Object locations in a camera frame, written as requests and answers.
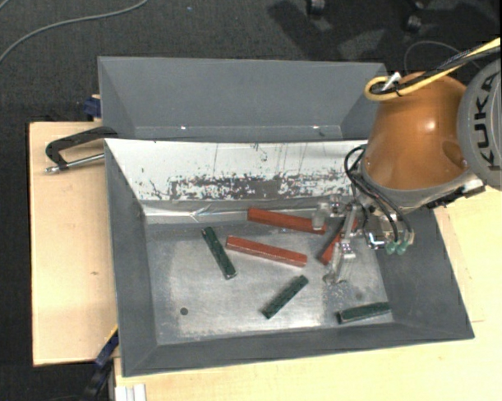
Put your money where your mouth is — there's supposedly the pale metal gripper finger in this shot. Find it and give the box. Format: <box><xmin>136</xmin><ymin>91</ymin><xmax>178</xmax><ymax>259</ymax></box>
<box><xmin>320</xmin><ymin>241</ymin><xmax>357</xmax><ymax>285</ymax></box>
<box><xmin>310</xmin><ymin>195</ymin><xmax>345</xmax><ymax>231</ymax></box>

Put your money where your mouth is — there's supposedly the dark green flat block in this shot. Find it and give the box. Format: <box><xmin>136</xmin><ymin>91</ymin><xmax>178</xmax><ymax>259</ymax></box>
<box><xmin>200</xmin><ymin>225</ymin><xmax>238</xmax><ymax>282</ymax></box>
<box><xmin>335</xmin><ymin>301</ymin><xmax>394</xmax><ymax>325</ymax></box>
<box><xmin>260</xmin><ymin>274</ymin><xmax>312</xmax><ymax>320</ymax></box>

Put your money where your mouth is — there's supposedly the red-brown flat block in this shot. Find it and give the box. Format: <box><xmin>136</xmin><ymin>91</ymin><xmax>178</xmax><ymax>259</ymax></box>
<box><xmin>224</xmin><ymin>232</ymin><xmax>309</xmax><ymax>272</ymax></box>
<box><xmin>246</xmin><ymin>205</ymin><xmax>329</xmax><ymax>238</ymax></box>
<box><xmin>315</xmin><ymin>217</ymin><xmax>361</xmax><ymax>267</ymax></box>

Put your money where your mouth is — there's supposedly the brown cardboard board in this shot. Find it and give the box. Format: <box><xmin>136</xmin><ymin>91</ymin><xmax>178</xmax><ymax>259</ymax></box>
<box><xmin>24</xmin><ymin>118</ymin><xmax>120</xmax><ymax>366</ymax></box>

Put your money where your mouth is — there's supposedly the grey metal bin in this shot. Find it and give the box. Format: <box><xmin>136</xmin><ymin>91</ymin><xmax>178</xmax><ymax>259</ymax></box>
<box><xmin>96</xmin><ymin>43</ymin><xmax>477</xmax><ymax>378</ymax></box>

